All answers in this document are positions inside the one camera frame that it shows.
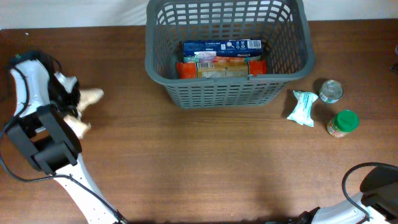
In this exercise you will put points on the blue tissue box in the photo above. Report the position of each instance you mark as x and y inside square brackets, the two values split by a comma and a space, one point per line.
[212, 50]

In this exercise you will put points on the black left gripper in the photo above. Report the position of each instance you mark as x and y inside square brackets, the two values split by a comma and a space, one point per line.
[71, 106]

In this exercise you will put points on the beige paper bag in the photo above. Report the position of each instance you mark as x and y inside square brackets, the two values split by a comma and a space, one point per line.
[87, 97]

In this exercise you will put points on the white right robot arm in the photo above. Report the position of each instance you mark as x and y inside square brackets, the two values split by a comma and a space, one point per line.
[376, 201]

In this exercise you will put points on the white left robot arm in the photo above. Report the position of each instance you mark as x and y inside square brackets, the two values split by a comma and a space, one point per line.
[47, 129]

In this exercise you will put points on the white green wipes pack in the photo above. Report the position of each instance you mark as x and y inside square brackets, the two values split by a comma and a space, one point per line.
[302, 111]

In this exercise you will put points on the silver tin can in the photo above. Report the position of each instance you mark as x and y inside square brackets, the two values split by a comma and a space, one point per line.
[331, 91]

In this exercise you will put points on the orange pasta packet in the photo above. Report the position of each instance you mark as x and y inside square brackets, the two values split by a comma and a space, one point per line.
[221, 69]

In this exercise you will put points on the green-lidded jar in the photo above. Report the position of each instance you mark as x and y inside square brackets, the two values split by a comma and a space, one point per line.
[343, 123]

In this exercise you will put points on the grey plastic lattice basket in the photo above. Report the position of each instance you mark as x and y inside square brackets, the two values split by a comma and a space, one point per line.
[281, 25]

